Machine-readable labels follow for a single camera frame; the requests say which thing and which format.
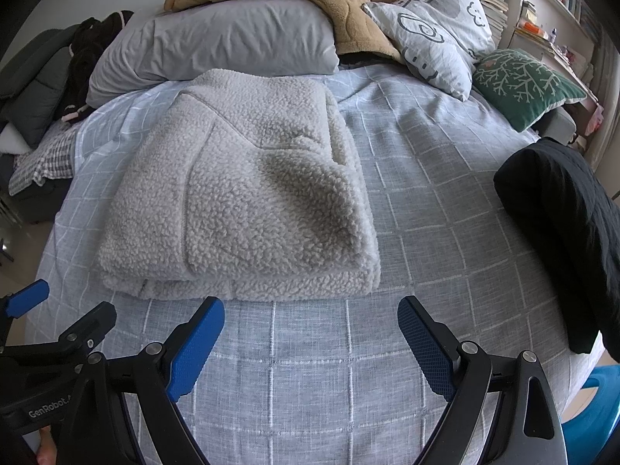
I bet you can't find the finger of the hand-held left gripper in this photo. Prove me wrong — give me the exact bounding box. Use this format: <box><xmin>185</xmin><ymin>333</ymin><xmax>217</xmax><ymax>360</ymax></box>
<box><xmin>26</xmin><ymin>301</ymin><xmax>118</xmax><ymax>350</ymax></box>
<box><xmin>0</xmin><ymin>279</ymin><xmax>50</xmax><ymax>350</ymax></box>

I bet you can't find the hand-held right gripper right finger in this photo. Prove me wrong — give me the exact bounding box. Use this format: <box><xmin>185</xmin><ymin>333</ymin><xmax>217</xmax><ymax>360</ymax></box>
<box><xmin>397</xmin><ymin>295</ymin><xmax>567</xmax><ymax>465</ymax></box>

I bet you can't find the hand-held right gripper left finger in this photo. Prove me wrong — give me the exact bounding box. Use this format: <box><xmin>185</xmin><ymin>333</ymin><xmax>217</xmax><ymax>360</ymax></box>
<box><xmin>58</xmin><ymin>295</ymin><xmax>226</xmax><ymax>465</ymax></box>

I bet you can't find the white fleece jacket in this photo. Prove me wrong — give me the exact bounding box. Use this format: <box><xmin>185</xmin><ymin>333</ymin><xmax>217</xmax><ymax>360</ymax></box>
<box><xmin>97</xmin><ymin>69</ymin><xmax>381</xmax><ymax>301</ymax></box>

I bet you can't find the black clothes pile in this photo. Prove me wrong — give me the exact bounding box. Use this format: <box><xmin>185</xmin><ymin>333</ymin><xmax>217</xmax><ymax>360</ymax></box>
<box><xmin>55</xmin><ymin>10</ymin><xmax>135</xmax><ymax>122</ymax></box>

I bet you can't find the person's left hand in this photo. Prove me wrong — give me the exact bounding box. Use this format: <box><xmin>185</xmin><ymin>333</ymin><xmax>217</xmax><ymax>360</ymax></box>
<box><xmin>36</xmin><ymin>426</ymin><xmax>61</xmax><ymax>465</ymax></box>

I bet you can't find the gingham checked cloth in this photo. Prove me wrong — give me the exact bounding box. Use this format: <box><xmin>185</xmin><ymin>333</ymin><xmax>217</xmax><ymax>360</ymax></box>
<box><xmin>9</xmin><ymin>131</ymin><xmax>81</xmax><ymax>197</ymax></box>

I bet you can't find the light blue checked bed sheet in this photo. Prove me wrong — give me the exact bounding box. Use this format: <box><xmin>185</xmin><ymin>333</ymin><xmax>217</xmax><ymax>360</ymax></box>
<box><xmin>26</xmin><ymin>65</ymin><xmax>606</xmax><ymax>465</ymax></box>

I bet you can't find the blue plastic stool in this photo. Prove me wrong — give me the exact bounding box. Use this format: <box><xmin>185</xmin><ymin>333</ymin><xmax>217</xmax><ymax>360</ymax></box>
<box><xmin>562</xmin><ymin>363</ymin><xmax>620</xmax><ymax>465</ymax></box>

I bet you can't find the black garment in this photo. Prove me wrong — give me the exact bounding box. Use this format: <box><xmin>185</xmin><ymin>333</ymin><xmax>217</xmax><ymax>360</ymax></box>
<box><xmin>493</xmin><ymin>138</ymin><xmax>620</xmax><ymax>354</ymax></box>

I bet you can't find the grey padded chair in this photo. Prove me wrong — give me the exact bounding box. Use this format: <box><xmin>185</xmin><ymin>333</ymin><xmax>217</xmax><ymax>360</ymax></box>
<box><xmin>0</xmin><ymin>29</ymin><xmax>93</xmax><ymax>148</ymax></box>

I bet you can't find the grey bedside stool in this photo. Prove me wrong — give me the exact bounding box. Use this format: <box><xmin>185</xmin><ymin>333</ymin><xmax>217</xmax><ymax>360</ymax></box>
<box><xmin>533</xmin><ymin>107</ymin><xmax>577</xmax><ymax>145</ymax></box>

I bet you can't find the pink cloth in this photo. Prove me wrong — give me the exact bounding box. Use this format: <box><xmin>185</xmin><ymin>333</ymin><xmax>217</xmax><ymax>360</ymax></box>
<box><xmin>584</xmin><ymin>104</ymin><xmax>604</xmax><ymax>136</ymax></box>

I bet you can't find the green pillow with branch print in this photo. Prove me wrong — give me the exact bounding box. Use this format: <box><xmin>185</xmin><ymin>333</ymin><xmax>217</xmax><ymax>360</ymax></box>
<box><xmin>472</xmin><ymin>48</ymin><xmax>588</xmax><ymax>131</ymax></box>

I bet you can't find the white pillow with grey print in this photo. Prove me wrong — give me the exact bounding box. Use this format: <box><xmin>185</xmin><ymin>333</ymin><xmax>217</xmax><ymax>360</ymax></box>
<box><xmin>362</xmin><ymin>0</ymin><xmax>494</xmax><ymax>102</ymax></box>

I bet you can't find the stack of books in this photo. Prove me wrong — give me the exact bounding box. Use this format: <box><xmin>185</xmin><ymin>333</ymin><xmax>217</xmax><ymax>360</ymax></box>
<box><xmin>472</xmin><ymin>0</ymin><xmax>509</xmax><ymax>42</ymax></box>

